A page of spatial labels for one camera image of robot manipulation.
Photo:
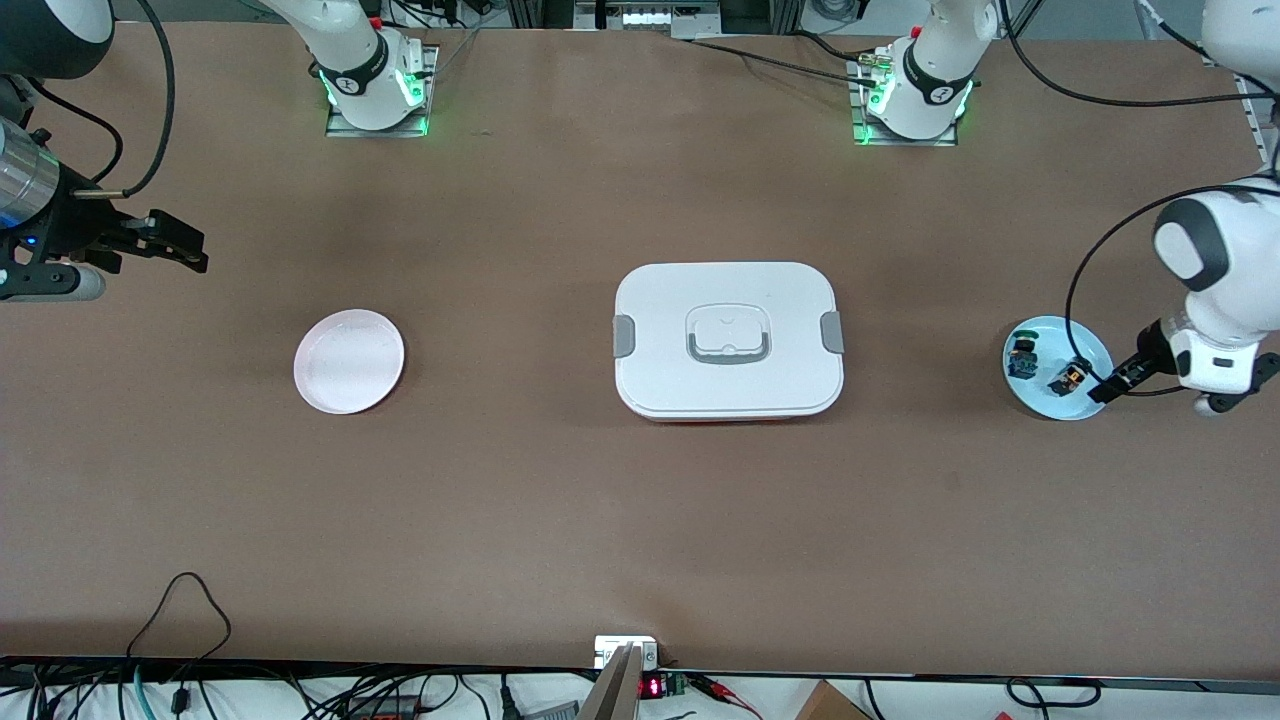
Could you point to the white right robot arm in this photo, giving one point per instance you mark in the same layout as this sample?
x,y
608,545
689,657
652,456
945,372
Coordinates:
x,y
355,60

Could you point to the white lidded container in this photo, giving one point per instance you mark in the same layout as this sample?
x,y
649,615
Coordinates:
x,y
728,380

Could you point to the grey aluminium profile bar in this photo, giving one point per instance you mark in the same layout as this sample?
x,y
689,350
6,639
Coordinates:
x,y
615,690

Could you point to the black device red terminals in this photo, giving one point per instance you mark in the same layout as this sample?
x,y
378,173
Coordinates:
x,y
385,710

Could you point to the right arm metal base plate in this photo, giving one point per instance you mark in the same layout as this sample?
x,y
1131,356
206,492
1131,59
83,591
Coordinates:
x,y
345,128

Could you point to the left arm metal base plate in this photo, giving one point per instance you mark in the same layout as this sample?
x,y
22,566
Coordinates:
x,y
870,138

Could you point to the pink round plate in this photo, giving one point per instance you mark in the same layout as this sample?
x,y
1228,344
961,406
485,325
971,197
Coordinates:
x,y
349,362

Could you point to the silver equipment frame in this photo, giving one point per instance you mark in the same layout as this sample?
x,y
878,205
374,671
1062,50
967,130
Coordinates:
x,y
650,18

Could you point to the red test leads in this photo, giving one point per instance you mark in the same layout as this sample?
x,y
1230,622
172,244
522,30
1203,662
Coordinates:
x,y
725,692

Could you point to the brown cardboard box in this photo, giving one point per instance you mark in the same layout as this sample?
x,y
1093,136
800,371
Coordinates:
x,y
830,705

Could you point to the green push-button switch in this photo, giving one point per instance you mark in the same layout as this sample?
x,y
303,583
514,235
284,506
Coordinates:
x,y
1022,358

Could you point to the white socket box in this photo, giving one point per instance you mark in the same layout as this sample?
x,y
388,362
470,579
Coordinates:
x,y
612,648

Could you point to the grey power adapter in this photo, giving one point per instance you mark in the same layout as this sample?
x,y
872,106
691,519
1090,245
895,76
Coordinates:
x,y
550,712

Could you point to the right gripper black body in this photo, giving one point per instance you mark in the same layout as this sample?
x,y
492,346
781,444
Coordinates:
x,y
82,231

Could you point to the red digit display module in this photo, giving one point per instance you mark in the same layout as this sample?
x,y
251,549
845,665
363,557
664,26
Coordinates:
x,y
652,687

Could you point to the aluminium corner bracket rail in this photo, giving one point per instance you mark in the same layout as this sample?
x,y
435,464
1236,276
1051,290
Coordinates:
x,y
1255,120

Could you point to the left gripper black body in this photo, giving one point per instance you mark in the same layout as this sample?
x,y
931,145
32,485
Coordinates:
x,y
1150,354

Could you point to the orange push-button switch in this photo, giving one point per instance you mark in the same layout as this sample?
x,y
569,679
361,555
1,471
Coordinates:
x,y
1066,379

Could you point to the light blue round plate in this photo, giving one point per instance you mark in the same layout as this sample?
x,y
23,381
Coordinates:
x,y
1040,400

